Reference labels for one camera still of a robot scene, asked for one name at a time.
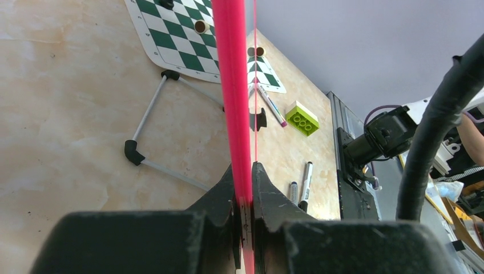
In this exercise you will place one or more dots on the lime green toy brick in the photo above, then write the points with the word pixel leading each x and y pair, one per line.
pixel 301 118

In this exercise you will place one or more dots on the pink-framed whiteboard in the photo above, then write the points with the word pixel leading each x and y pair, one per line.
pixel 229 20

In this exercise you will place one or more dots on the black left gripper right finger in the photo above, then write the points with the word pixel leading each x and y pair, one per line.
pixel 288 240

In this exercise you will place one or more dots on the purple-capped marker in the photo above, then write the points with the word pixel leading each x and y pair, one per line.
pixel 274 110

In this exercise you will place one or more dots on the wooden chess piece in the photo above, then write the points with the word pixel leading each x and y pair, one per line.
pixel 201 27

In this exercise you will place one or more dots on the grey whiteboard stand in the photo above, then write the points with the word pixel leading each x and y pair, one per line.
pixel 256 121

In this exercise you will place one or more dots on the green white chessboard mat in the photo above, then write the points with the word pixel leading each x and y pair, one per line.
pixel 170 41

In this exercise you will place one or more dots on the blue-capped marker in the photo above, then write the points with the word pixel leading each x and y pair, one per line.
pixel 294 193

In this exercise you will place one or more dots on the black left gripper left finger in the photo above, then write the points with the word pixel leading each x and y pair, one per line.
pixel 200 239

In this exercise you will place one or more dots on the black-capped marker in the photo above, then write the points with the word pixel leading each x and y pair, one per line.
pixel 307 177

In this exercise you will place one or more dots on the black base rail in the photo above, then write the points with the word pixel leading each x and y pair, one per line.
pixel 355 193

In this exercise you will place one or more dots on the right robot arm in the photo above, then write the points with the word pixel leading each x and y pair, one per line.
pixel 389 134

